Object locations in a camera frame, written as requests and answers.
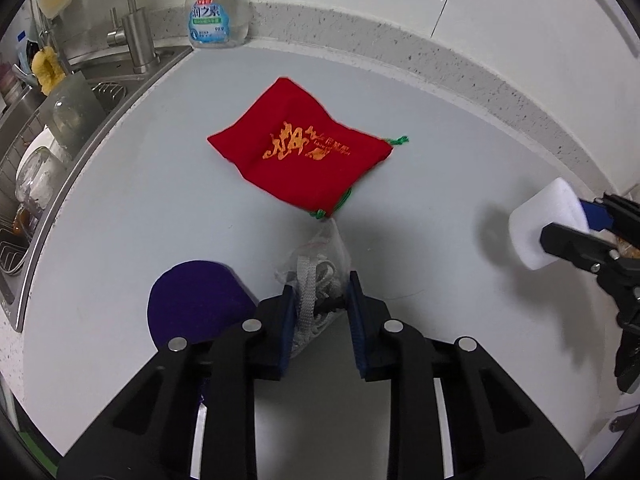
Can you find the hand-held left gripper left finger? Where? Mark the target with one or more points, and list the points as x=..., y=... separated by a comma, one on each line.
x=285, y=332

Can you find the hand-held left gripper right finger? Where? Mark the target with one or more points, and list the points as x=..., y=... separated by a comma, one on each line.
x=357, y=332

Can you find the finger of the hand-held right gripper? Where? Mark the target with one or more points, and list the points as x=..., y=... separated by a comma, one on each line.
x=597, y=215
x=575, y=245

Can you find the white sponge block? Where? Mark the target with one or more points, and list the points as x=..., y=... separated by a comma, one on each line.
x=540, y=215

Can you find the purple round felt pad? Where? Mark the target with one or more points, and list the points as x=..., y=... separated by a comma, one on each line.
x=195, y=295

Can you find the stainless steel sink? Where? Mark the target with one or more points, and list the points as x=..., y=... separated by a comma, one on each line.
x=62, y=200

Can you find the glass jar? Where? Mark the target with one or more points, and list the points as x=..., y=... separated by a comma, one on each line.
x=40, y=180

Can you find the clear soap bottle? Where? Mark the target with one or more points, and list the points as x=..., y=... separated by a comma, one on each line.
x=215, y=15

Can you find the steel faucet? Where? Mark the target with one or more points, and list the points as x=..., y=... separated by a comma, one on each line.
x=139, y=35

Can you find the yellow scrubber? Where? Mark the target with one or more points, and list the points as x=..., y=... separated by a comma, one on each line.
x=47, y=70

